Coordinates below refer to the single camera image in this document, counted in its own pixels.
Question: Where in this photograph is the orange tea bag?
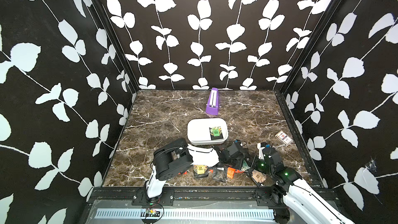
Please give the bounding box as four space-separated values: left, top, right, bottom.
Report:
227 167 236 179

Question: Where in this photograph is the black barcode tea bag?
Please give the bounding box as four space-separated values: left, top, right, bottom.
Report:
212 167 227 183

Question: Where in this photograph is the yellow label tea bag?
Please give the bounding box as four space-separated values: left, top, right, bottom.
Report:
193 165 209 178

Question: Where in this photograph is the white plastic storage box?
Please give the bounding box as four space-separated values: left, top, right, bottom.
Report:
187 118 229 146

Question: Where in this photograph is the white perforated vent strip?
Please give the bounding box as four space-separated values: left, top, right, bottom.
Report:
94 208 275 222

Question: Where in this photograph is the black front mounting rail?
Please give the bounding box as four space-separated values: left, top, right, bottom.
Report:
88 186 285 208

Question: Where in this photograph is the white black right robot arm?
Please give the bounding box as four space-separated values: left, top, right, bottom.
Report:
257 142 353 224

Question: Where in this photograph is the green label tea bag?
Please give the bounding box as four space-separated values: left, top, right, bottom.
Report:
209 127 224 140

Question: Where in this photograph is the small circuit board with wires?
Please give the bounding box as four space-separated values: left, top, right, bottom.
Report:
141 208 162 219

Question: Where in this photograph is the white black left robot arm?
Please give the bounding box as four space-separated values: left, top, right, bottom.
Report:
145 138 250 199

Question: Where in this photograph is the purple metronome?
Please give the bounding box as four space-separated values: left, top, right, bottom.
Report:
205 88 220 116

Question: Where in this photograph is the brown label tea bag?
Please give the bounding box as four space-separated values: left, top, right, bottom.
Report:
251 170 266 185

